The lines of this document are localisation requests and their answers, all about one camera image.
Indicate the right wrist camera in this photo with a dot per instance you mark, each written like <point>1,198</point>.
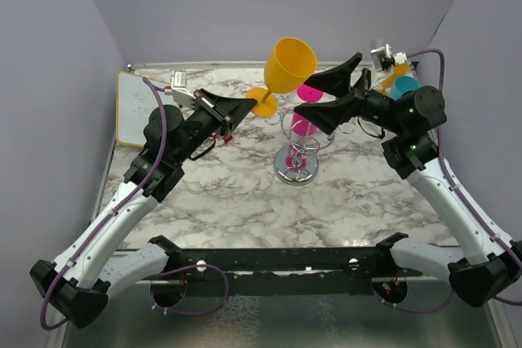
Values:
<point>383,57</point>

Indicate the yellow wine glass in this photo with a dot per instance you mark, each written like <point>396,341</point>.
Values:
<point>290,64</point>
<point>385,79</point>

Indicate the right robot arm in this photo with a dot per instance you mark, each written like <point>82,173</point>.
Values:
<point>488,260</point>

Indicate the blue wine glass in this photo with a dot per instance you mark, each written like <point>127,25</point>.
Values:
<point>403,85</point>

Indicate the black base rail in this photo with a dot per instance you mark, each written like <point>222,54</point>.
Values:
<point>282,271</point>

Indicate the small whiteboard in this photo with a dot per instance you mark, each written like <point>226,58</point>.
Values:
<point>134,104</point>

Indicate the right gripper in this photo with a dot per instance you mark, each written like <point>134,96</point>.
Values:
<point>329,115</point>

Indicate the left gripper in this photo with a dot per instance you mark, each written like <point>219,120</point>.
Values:
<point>236,107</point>

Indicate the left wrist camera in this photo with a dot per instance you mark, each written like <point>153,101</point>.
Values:
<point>178,90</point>

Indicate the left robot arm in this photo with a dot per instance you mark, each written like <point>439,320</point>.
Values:
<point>77,284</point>

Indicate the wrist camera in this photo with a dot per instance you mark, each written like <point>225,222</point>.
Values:
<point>178,90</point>
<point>383,57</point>

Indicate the chrome wine glass rack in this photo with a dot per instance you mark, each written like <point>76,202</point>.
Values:
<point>297,162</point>

